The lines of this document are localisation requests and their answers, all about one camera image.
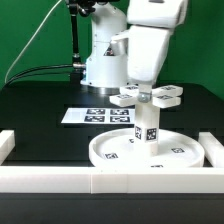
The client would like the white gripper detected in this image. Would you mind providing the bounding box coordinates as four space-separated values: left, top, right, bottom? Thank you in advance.
111 25 172 102

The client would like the white cross table base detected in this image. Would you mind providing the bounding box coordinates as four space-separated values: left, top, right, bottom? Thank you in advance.
109 85 183 108

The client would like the white round table top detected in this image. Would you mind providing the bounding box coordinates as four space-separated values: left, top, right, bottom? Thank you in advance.
89 128 205 169

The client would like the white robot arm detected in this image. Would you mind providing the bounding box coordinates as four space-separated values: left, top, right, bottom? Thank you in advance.
81 0 188 94

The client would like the white marker sheet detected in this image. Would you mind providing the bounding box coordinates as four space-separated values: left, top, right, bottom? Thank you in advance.
61 108 134 124

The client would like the white right fence block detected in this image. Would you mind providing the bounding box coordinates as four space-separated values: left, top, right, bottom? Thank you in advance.
198 132 224 168

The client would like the white fence block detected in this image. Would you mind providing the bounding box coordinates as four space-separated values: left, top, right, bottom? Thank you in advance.
0 130 15 166
198 132 224 168

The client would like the white left fence block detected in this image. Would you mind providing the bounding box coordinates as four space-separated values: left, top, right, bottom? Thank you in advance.
0 130 15 166

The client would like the white front fence bar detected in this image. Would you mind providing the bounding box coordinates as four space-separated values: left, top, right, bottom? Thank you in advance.
0 166 224 194

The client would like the black camera stand pole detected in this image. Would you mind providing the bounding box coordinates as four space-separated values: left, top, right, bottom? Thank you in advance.
65 0 95 84

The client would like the white cable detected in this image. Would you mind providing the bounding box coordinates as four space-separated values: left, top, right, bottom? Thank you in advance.
3 0 64 84

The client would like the black cable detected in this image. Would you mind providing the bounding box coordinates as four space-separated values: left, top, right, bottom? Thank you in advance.
3 64 75 88

